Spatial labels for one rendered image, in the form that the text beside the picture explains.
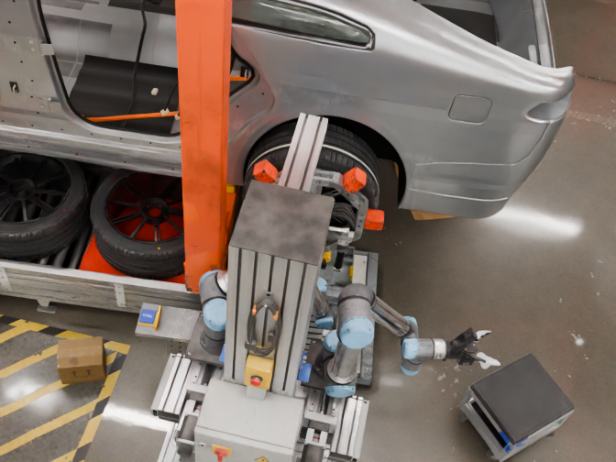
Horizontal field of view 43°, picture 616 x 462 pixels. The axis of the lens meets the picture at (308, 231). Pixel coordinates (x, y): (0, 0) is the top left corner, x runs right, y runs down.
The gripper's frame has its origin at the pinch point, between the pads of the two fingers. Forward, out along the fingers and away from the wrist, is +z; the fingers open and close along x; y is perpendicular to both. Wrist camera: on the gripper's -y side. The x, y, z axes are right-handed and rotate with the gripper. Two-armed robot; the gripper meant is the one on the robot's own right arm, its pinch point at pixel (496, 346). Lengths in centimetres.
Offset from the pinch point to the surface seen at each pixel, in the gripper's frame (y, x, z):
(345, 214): 10, -80, -49
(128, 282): 75, -92, -149
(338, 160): -5, -99, -52
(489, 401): 86, -31, 28
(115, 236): 61, -111, -156
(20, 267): 75, -101, -203
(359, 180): -2, -89, -43
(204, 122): -52, -61, -111
